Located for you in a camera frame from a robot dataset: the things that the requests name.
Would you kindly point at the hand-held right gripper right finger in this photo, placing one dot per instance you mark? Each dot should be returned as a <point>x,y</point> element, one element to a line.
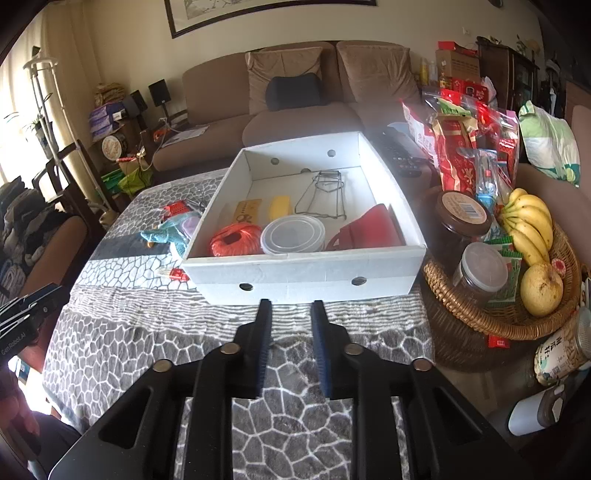
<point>322,355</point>

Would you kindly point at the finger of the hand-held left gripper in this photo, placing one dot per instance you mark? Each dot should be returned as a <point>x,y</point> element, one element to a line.
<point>44,297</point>

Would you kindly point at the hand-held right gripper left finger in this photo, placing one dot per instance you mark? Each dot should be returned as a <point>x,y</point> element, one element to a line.
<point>261,350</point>

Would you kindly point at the white cardboard box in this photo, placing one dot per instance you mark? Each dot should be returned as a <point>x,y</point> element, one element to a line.
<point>300,284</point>

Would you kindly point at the teal cloth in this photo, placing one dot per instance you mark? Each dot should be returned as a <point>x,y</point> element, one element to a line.
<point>164,234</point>

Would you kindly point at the clear round plastic container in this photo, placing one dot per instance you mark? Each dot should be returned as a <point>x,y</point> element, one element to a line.
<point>291,233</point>

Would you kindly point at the pile of dark clothes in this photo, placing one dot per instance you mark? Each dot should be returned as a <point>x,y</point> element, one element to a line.
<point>23,217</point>

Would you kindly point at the grey patterned blanket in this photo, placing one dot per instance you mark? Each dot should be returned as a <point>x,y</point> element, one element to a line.
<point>138,300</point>

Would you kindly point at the dark wooden chair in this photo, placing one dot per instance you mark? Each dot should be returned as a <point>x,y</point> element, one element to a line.
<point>69,184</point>

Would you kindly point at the purple sponge packet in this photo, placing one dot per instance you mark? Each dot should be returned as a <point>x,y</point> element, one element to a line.
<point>191,226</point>

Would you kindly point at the yellow sponge block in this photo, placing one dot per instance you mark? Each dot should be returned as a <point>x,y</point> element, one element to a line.
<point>279,207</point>

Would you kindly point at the wicker basket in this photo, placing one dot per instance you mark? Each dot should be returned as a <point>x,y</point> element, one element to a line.
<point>466,318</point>

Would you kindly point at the white coat rack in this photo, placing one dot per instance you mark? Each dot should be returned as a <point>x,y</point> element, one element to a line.
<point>54,134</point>

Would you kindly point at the round tin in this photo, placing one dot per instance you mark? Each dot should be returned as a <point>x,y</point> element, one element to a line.
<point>113,147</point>

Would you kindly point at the clear lid jar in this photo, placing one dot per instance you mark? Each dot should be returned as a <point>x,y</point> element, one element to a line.
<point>482,265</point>

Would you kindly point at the stack of blue boxes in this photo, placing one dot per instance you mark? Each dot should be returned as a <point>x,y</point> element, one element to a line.
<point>106,117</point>

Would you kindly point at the brown lid jar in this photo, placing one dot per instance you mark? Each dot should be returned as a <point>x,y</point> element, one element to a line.
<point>461,210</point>

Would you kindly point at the green white snack packet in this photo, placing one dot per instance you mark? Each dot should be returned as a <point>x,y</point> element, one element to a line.
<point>501,242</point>
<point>508,277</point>

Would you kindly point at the white thermos bottle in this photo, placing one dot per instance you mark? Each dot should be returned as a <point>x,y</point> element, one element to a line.
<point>526,415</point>

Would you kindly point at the papers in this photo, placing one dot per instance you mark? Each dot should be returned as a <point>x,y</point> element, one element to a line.
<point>184,135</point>

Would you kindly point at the yellow pear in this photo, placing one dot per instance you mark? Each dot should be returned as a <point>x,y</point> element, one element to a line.
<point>540,288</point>

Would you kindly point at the brown sofa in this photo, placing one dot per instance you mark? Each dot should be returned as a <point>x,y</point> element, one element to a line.
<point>300,124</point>

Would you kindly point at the black speaker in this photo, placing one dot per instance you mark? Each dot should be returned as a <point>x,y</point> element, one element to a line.
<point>159,92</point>

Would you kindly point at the seed jar with label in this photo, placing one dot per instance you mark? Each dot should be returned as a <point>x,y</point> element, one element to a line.
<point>558,357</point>

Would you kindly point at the pile of red snack packets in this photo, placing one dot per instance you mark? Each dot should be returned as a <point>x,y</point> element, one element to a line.
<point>457,157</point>

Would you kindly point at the bunch of bananas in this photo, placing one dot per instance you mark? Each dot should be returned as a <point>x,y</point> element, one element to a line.
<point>531,217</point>

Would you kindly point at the dark lumbar pillow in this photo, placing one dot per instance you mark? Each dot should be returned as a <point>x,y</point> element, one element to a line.
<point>295,90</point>

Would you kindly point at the tan sofa cushion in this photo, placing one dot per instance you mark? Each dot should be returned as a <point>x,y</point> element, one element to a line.
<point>374,69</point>
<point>286,62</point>

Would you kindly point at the green white plastic bag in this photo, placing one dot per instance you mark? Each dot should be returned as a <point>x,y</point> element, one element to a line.
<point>549,138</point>

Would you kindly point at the brown cardboard box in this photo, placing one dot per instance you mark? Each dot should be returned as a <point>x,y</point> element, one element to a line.
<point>457,64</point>

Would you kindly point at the dark wooden cabinet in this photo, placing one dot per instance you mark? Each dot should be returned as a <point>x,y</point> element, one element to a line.
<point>521,69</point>

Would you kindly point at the framed wall picture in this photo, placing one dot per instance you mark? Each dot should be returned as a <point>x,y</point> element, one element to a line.
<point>184,14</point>

